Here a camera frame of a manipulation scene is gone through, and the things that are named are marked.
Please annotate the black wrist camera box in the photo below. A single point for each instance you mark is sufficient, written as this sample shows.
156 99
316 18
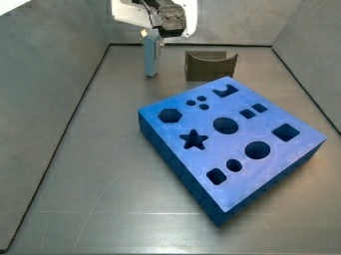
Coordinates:
165 17

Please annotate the light blue rectangular block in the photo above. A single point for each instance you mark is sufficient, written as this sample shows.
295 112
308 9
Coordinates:
151 43

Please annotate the blue shape sorter board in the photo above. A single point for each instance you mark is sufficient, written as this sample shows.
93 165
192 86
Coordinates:
228 142

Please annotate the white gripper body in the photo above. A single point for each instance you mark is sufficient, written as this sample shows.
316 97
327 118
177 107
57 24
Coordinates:
131 12

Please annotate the dark curved holder bracket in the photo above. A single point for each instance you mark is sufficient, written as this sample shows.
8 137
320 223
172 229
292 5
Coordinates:
208 65

